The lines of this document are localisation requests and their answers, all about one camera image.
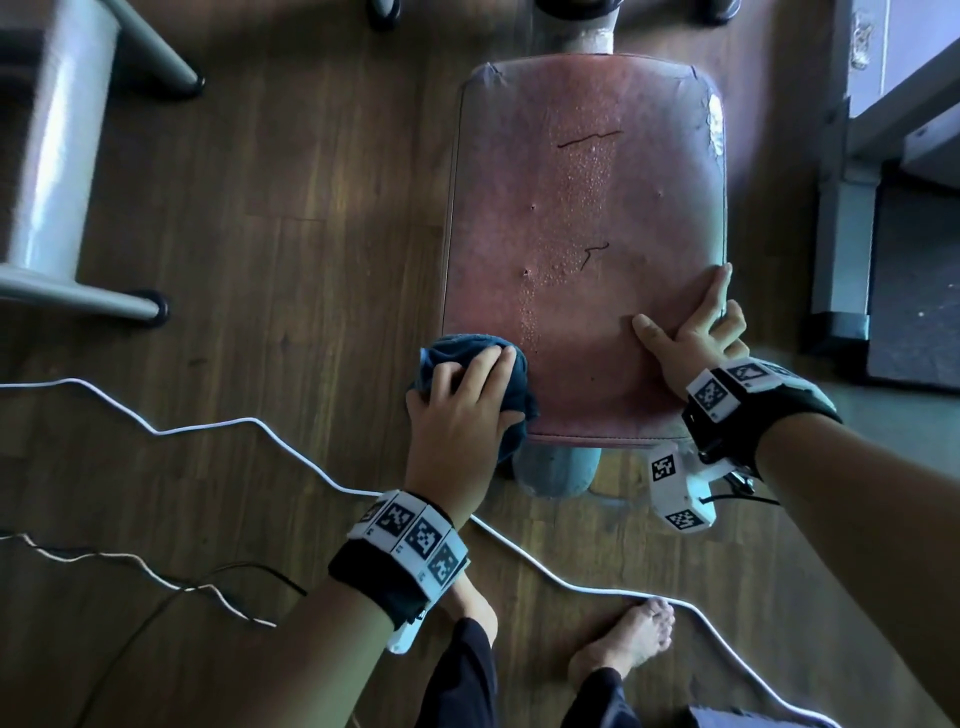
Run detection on person's left foot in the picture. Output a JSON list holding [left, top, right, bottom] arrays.
[[442, 573, 500, 646]]

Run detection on beige rope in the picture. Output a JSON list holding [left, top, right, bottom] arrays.
[[0, 532, 279, 628]]

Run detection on grey treadmill frame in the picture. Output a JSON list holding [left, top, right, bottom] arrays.
[[806, 0, 960, 354]]

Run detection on left marker wristband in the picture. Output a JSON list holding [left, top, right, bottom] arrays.
[[327, 489, 470, 631]]

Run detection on worn red bench seat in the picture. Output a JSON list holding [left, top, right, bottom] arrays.
[[440, 53, 729, 450]]

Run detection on marker wristband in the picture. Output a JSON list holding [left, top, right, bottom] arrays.
[[327, 489, 470, 631], [680, 357, 843, 481]]

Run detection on person's right forearm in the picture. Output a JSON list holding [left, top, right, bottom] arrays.
[[753, 413, 960, 728]]

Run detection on blue cleaning cloth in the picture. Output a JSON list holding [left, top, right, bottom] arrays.
[[408, 333, 540, 470]]

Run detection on person's dark trousers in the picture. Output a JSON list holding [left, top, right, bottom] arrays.
[[416, 618, 643, 728]]

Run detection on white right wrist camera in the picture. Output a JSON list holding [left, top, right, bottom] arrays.
[[648, 442, 740, 534]]

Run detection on black treadmill belt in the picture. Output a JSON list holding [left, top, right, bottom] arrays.
[[866, 161, 960, 391]]

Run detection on white cable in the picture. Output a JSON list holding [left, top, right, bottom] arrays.
[[0, 378, 841, 728]]

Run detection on person's right hand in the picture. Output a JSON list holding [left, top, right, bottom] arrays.
[[632, 262, 751, 399]]

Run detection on person's left forearm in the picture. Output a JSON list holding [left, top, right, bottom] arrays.
[[217, 573, 395, 728]]

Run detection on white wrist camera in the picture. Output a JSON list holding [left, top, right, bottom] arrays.
[[648, 442, 740, 534], [386, 607, 433, 655]]

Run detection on person's right foot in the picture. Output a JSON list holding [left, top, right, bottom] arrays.
[[567, 597, 676, 688]]

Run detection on person's left hand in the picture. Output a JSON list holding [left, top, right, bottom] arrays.
[[404, 344, 526, 526]]

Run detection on right marker wristband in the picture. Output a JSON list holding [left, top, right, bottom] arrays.
[[680, 357, 843, 481]]

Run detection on grey gym machine frame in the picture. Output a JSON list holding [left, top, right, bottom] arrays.
[[365, 0, 744, 500]]

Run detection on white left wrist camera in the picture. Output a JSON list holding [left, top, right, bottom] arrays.
[[386, 607, 433, 655]]

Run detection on person's foot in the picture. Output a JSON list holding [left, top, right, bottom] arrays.
[[442, 573, 500, 646], [567, 597, 676, 688]]

